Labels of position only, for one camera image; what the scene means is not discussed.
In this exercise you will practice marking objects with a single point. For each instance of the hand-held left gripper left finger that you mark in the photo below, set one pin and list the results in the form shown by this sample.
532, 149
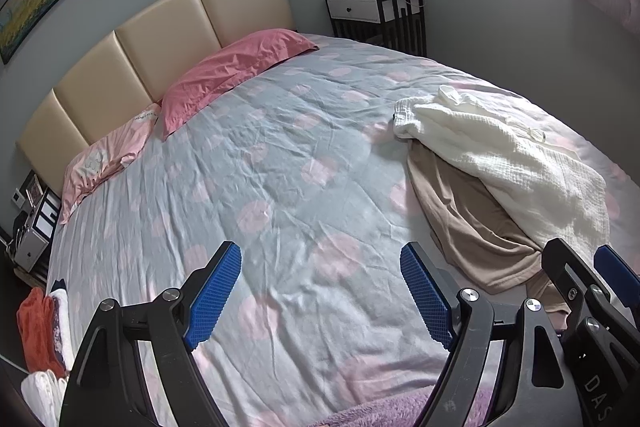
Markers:
212, 292

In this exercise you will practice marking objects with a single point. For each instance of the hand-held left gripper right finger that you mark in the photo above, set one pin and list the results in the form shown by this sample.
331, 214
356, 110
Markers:
425, 297

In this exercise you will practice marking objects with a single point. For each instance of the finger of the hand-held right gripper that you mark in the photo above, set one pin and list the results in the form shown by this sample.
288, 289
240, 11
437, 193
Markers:
612, 262
562, 264

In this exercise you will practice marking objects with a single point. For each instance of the white knit sweater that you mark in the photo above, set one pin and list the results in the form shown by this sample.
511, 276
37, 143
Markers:
505, 147

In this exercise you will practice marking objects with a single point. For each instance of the beige garment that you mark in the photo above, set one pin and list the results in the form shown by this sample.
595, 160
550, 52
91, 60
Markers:
460, 227

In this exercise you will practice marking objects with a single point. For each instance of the purple fleece robe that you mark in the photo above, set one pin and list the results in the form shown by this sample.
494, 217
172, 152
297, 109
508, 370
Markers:
380, 412

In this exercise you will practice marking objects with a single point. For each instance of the bed with pink-dotted grey quilt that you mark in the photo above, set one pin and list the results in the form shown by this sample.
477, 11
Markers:
280, 167

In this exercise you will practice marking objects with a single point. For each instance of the folded white and dark garment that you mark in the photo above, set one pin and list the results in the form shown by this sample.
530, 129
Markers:
62, 322

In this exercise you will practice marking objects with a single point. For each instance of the light pink pillow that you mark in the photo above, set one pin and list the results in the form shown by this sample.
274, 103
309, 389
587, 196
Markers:
110, 152

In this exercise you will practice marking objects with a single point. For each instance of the orange fleece garment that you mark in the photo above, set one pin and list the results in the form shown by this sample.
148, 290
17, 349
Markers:
37, 332

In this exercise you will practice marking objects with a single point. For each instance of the white fluffy garment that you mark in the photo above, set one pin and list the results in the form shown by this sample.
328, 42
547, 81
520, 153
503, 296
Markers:
42, 397

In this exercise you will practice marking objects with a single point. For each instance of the dark pink pillow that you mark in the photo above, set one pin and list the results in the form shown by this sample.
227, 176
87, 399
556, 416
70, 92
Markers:
220, 72

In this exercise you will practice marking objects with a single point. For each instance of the beige padded headboard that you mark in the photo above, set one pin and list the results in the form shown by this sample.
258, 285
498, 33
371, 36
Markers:
150, 42

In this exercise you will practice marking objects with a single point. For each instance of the white nightstand with black frame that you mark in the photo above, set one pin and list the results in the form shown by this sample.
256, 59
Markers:
35, 232
380, 14

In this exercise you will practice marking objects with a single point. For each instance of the photo frame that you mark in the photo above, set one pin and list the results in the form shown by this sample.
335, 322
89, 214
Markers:
35, 188

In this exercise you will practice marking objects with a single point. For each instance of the white wall thermostat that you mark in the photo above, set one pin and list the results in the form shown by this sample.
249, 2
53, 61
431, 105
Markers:
17, 197

